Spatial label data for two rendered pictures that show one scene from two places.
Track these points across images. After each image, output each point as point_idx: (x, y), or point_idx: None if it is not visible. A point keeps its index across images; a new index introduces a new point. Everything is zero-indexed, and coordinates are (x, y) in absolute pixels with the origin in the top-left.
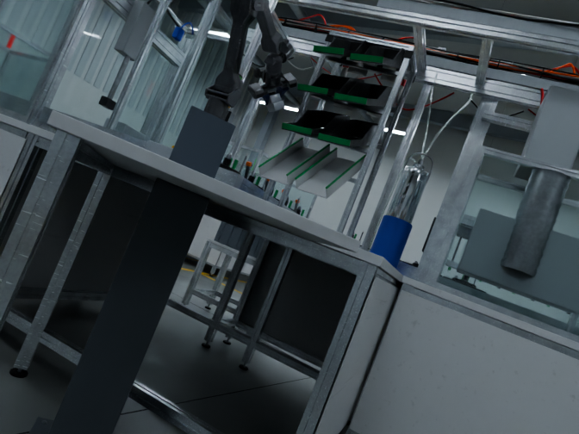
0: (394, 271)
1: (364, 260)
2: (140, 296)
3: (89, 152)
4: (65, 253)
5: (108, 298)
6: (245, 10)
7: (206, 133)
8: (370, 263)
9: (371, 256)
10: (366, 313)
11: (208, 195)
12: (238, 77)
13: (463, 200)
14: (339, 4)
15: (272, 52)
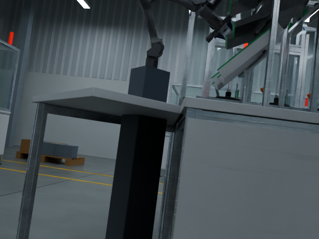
0: (313, 116)
1: (182, 108)
2: (121, 185)
3: (75, 111)
4: (164, 184)
5: (112, 188)
6: (140, 4)
7: (136, 78)
8: (183, 107)
9: (183, 101)
10: (214, 161)
11: (96, 107)
12: (156, 38)
13: None
14: None
15: (195, 8)
